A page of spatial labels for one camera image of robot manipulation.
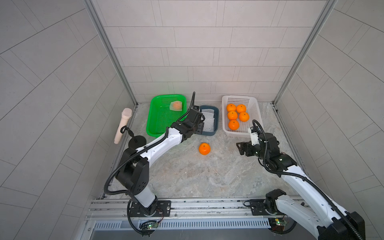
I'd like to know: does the white foam net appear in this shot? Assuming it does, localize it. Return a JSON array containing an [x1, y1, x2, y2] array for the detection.
[[202, 109, 215, 119], [203, 119, 215, 133]]

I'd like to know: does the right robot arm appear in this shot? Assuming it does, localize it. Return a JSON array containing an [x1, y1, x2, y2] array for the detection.
[[237, 120, 366, 240]]

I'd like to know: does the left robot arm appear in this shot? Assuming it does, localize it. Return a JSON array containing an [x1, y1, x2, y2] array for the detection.
[[104, 92, 205, 216]]

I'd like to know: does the dark blue plastic tub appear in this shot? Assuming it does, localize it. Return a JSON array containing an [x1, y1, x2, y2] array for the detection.
[[200, 105, 219, 136]]

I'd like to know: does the green plastic basket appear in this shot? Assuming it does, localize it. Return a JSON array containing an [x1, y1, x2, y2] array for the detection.
[[146, 95, 188, 138]]

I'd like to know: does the white plastic basket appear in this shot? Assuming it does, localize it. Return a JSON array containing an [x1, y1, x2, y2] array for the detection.
[[222, 95, 263, 138]]

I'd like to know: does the beige microphone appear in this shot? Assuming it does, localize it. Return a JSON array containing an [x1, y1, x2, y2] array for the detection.
[[114, 108, 133, 145]]

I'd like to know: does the right green circuit board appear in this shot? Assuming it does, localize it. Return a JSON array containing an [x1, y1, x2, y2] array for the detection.
[[269, 218, 289, 233]]

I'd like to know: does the green circuit board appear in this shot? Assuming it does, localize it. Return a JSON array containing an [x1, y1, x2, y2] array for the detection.
[[269, 218, 289, 233], [140, 220, 159, 231]]

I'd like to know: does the left green circuit board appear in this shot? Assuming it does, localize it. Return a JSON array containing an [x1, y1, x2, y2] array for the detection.
[[140, 220, 159, 231]]

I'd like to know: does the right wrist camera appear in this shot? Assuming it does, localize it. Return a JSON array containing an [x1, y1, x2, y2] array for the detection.
[[250, 132, 260, 146]]

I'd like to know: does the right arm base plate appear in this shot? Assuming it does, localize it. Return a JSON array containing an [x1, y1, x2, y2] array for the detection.
[[243, 199, 284, 216]]

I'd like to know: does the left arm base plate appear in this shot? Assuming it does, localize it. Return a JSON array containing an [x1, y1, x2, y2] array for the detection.
[[128, 200, 172, 218]]

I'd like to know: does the aluminium rail frame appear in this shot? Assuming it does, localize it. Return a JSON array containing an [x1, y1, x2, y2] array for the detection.
[[76, 196, 310, 240]]

